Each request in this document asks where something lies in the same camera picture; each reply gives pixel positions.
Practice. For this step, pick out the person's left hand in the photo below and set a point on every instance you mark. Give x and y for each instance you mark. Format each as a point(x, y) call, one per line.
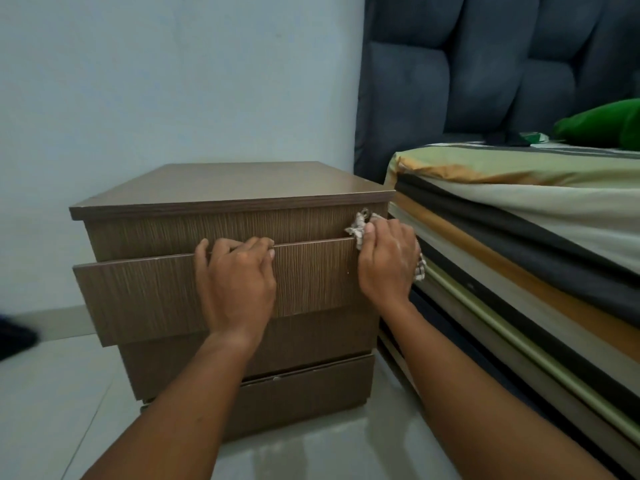
point(237, 289)

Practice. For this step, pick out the person's right hand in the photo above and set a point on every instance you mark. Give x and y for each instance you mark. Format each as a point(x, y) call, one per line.
point(387, 264)

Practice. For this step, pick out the person's right thumb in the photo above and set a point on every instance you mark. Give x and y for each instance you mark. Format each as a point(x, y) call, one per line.
point(364, 247)

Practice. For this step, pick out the person's left little finger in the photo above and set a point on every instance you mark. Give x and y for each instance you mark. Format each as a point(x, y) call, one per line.
point(201, 257)

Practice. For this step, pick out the checkered white cleaning cloth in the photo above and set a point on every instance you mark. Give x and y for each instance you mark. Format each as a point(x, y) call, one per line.
point(356, 229)

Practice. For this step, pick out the protruding brown wooden drawer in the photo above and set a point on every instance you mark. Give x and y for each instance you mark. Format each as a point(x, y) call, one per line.
point(140, 289)

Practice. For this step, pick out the person's left forearm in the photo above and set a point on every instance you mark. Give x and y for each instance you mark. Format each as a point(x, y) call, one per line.
point(185, 409)

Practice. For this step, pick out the person's right forearm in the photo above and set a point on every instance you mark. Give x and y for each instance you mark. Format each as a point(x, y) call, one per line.
point(475, 404)

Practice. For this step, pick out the brown drawer with keyhole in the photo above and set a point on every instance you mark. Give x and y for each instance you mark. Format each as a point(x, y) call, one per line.
point(200, 229)

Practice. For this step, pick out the brown wooden bedside cabinet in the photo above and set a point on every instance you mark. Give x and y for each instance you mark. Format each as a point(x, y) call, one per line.
point(225, 182)

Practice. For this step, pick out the plain brown wooden drawer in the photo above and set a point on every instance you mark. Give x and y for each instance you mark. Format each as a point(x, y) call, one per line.
point(320, 339)

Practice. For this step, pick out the brown drawer with screw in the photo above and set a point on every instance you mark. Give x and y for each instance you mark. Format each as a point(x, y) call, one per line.
point(310, 394)

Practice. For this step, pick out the mattress with striped bedsheet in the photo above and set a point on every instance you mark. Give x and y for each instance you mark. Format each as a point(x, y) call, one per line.
point(550, 214)

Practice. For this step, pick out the dark blue padded headboard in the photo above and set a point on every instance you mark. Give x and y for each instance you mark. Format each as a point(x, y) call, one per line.
point(450, 69)

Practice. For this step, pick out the dark fabric object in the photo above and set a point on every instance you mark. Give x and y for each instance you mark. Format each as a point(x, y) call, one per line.
point(15, 337)

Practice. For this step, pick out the green and white small item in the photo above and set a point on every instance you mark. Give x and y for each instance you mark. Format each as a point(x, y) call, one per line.
point(535, 137)

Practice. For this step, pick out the green pillow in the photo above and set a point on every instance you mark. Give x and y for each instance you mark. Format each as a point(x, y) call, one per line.
point(600, 124)

